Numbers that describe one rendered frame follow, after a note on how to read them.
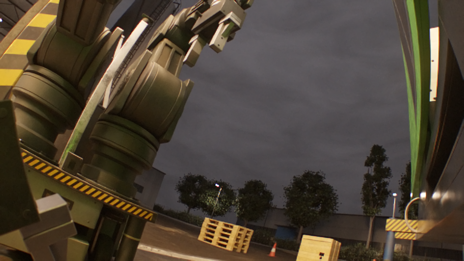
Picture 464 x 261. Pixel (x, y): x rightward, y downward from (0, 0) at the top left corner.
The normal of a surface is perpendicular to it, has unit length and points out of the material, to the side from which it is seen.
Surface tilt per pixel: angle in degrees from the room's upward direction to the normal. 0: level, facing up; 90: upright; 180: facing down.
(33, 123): 90
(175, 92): 86
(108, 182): 90
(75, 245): 90
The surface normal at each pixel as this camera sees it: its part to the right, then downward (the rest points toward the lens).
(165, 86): 0.65, -0.18
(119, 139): 0.32, -0.30
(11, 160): 0.76, -0.03
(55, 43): 0.28, 0.35
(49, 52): 0.15, 0.52
